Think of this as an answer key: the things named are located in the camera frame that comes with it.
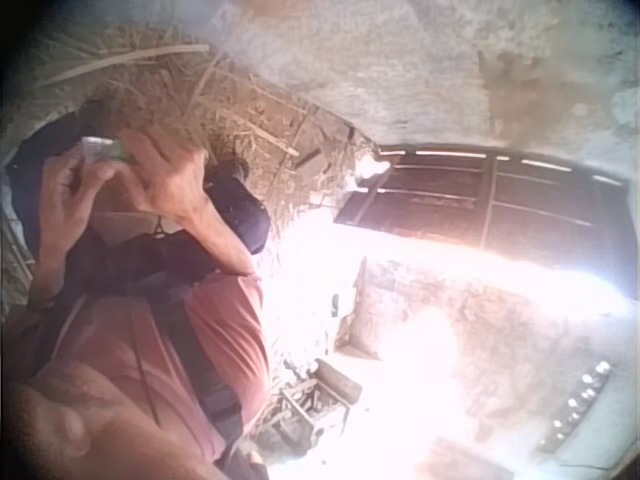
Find person's right hand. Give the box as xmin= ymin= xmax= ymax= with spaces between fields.
xmin=117 ymin=128 xmax=211 ymax=220

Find person's left hand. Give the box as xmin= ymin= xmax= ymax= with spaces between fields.
xmin=38 ymin=155 xmax=122 ymax=247

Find heap of dry straw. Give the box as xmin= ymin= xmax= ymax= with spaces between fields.
xmin=29 ymin=24 xmax=374 ymax=236

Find long pale cane stalk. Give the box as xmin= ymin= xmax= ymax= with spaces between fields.
xmin=34 ymin=43 xmax=211 ymax=89

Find person's legs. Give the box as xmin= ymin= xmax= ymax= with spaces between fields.
xmin=4 ymin=107 xmax=272 ymax=301

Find small wooden crate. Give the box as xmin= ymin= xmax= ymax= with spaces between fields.
xmin=272 ymin=357 xmax=364 ymax=452

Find dark wooden slatted gate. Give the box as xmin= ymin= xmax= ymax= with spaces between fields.
xmin=333 ymin=143 xmax=632 ymax=262

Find row of small shiny bottles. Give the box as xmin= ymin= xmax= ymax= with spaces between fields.
xmin=537 ymin=358 xmax=614 ymax=454

